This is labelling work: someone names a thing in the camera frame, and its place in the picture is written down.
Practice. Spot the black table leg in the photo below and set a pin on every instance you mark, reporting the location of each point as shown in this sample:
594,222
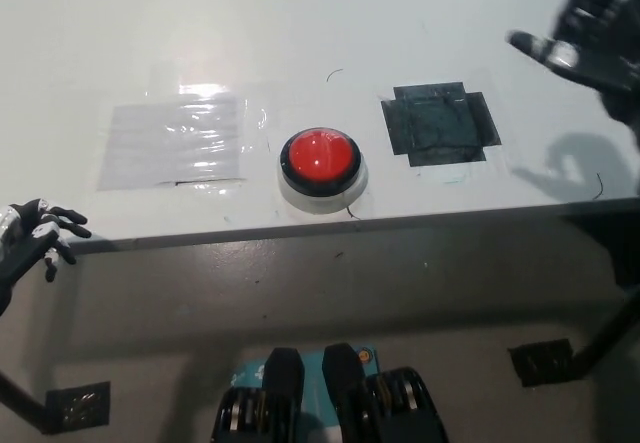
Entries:
22,403
612,323

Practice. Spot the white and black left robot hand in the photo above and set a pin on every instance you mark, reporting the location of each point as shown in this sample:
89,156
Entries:
30,238

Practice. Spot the black floor tape patch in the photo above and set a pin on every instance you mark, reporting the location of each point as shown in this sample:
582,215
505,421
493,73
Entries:
542,363
82,405

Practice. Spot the red dome push button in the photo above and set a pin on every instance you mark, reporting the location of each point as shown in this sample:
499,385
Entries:
320,155

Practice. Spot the black tape square patch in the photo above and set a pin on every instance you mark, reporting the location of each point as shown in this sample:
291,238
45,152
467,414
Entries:
440,123

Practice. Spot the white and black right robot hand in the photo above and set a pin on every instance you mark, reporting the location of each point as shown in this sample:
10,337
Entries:
600,53

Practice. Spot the clear taped plastic sheet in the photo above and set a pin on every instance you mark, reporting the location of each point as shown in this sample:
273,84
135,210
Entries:
172,145

